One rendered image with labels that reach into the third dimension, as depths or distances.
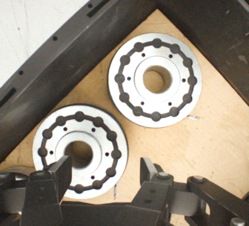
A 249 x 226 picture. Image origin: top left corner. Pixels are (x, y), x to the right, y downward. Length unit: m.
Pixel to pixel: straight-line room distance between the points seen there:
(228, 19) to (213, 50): 0.06
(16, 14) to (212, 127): 0.40
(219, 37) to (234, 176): 0.18
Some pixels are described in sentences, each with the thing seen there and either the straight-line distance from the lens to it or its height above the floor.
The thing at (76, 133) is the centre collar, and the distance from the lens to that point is 0.20.
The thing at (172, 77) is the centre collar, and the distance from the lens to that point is 0.20.
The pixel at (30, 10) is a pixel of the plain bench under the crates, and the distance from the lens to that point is 0.43.
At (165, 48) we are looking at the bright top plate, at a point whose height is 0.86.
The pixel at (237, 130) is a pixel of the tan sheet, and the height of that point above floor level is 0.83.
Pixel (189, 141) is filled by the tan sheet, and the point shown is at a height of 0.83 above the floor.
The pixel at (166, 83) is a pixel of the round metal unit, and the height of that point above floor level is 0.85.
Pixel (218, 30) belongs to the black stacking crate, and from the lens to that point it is 0.21.
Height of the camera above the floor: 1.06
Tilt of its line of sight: 87 degrees down
